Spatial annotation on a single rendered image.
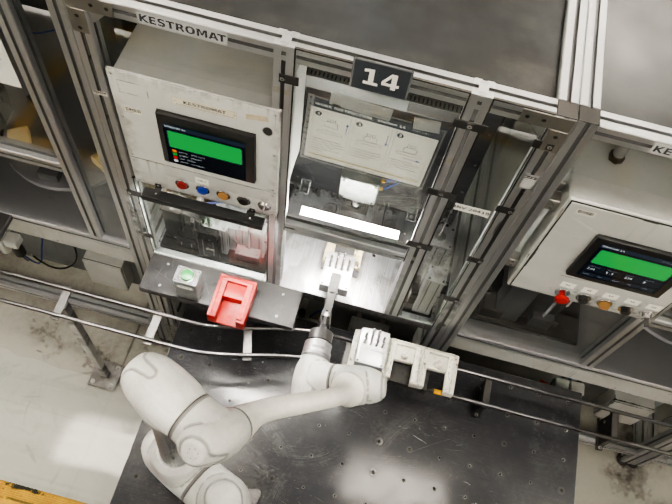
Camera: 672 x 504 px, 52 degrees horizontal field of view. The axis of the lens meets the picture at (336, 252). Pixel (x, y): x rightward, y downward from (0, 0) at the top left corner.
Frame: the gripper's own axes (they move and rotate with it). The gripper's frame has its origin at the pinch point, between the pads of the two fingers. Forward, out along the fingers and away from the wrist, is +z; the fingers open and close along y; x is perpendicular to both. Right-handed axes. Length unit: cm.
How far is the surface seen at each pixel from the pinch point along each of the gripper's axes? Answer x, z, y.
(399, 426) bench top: -34, -30, -36
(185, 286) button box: 46.6, -11.7, -3.0
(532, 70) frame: -31, 14, 97
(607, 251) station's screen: -64, -3, 62
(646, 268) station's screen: -75, -3, 59
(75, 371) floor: 104, -23, -104
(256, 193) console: 26, 1, 43
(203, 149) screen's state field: 39, -1, 60
